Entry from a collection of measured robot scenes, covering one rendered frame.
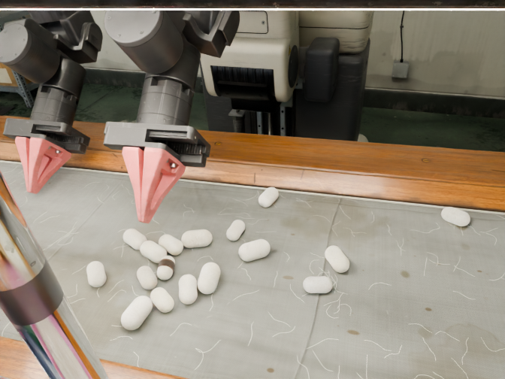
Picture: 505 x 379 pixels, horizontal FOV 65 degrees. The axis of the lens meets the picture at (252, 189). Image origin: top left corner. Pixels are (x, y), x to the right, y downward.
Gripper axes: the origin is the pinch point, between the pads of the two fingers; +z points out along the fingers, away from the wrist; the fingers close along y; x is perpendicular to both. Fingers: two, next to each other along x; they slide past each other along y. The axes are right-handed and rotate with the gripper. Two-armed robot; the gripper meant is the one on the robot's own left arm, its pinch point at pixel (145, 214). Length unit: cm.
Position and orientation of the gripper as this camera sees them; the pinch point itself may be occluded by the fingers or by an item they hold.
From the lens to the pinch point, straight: 44.4
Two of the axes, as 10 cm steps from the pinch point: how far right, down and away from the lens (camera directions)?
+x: 2.1, 2.2, 9.5
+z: -1.4, 9.7, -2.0
